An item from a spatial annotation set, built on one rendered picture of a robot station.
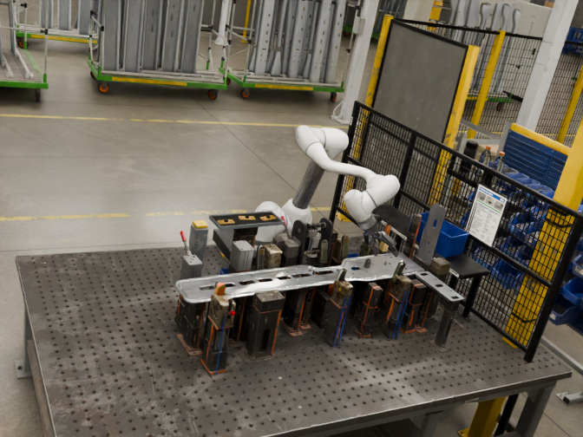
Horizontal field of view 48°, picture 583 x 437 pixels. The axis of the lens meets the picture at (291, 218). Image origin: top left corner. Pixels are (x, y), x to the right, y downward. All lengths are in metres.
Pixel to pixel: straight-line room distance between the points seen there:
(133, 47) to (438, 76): 5.45
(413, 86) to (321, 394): 3.37
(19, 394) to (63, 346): 0.91
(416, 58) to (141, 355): 3.64
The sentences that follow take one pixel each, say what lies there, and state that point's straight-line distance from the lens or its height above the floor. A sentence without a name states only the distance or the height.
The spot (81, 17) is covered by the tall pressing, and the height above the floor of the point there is 0.58.
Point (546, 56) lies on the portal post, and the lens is 7.43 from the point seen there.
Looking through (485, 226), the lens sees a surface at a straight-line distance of 3.78.
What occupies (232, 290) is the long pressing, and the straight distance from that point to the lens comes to 3.03.
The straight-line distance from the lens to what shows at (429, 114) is 5.55.
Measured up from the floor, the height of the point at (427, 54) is 1.81.
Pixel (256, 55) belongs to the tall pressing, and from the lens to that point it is 10.95.
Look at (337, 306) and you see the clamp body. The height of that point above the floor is 0.93.
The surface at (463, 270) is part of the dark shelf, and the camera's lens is 3.69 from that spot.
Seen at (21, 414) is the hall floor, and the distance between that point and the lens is 3.86.
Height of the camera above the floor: 2.53
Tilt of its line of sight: 23 degrees down
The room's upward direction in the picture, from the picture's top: 11 degrees clockwise
